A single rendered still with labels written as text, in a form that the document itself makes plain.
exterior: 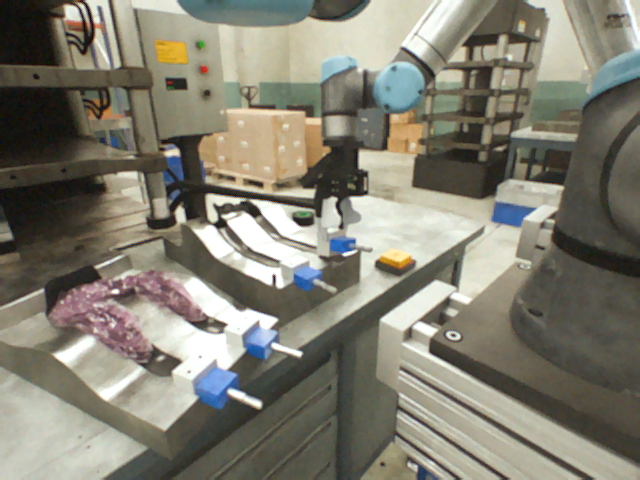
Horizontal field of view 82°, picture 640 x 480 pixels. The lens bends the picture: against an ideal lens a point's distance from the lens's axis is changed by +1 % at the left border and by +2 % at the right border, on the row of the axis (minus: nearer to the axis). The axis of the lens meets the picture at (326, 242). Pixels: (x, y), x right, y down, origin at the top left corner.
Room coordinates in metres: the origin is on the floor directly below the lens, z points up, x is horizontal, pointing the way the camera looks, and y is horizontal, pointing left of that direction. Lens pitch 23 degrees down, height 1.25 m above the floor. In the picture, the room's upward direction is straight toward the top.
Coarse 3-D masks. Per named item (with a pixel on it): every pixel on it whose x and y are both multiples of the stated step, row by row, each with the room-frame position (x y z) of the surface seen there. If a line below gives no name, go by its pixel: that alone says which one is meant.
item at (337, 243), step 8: (320, 232) 0.75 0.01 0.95; (328, 232) 0.73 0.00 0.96; (336, 232) 0.75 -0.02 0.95; (320, 240) 0.74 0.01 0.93; (328, 240) 0.73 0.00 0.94; (336, 240) 0.72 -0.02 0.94; (344, 240) 0.71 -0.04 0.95; (352, 240) 0.72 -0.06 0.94; (320, 248) 0.74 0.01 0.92; (328, 248) 0.72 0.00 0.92; (336, 248) 0.71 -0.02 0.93; (344, 248) 0.70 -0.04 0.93; (352, 248) 0.71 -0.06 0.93; (360, 248) 0.69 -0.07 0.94; (368, 248) 0.68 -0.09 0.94; (328, 256) 0.72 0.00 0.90
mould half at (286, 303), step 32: (192, 224) 0.84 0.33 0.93; (256, 224) 0.90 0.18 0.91; (288, 224) 0.94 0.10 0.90; (192, 256) 0.83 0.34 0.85; (224, 256) 0.76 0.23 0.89; (288, 256) 0.76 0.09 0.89; (352, 256) 0.77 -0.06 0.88; (224, 288) 0.74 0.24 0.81; (256, 288) 0.65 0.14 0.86; (288, 288) 0.63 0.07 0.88; (320, 288) 0.69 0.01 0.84; (288, 320) 0.62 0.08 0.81
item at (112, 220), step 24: (72, 192) 1.67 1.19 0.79; (24, 216) 1.33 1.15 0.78; (48, 216) 1.33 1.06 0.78; (72, 216) 1.33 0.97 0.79; (96, 216) 1.33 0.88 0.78; (120, 216) 1.33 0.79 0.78; (144, 216) 1.33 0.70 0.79; (24, 240) 1.09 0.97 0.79; (48, 240) 1.09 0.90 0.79; (72, 240) 1.10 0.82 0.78; (96, 240) 1.09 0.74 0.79; (120, 240) 1.09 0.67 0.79; (144, 240) 1.11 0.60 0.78; (24, 264) 0.92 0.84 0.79
